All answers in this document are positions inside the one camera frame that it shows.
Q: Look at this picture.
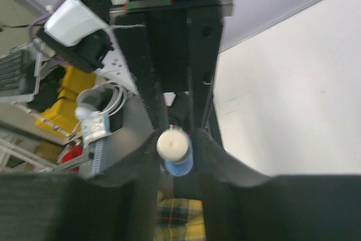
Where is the white nail polish cap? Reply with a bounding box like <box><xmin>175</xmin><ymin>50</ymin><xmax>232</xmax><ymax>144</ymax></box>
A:
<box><xmin>156</xmin><ymin>128</ymin><xmax>190</xmax><ymax>164</ymax></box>

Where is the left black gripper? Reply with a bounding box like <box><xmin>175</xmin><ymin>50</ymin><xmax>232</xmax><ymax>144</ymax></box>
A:
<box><xmin>109</xmin><ymin>0</ymin><xmax>234</xmax><ymax>134</ymax></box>

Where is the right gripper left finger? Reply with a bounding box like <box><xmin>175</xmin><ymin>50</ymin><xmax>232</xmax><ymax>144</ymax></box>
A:
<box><xmin>1</xmin><ymin>132</ymin><xmax>160</xmax><ymax>240</ymax></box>

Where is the coiled white cable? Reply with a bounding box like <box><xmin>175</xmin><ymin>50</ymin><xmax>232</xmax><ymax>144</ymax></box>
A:
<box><xmin>76</xmin><ymin>81</ymin><xmax>127</xmax><ymax>119</ymax></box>

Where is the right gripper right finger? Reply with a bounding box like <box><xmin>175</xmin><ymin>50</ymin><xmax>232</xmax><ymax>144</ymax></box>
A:
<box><xmin>194</xmin><ymin>129</ymin><xmax>360</xmax><ymax>240</ymax></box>

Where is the yellow storage box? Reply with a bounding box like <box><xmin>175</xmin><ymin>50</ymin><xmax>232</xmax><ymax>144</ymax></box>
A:
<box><xmin>39</xmin><ymin>65</ymin><xmax>96</xmax><ymax>134</ymax></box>

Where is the blue nail polish bottle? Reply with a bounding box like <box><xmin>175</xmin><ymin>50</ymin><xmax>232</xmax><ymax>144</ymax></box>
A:
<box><xmin>164</xmin><ymin>137</ymin><xmax>193</xmax><ymax>177</ymax></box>

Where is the yellow plaid sleeve forearm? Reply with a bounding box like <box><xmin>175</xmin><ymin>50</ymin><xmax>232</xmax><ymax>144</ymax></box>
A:
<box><xmin>153</xmin><ymin>192</ymin><xmax>206</xmax><ymax>241</ymax></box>

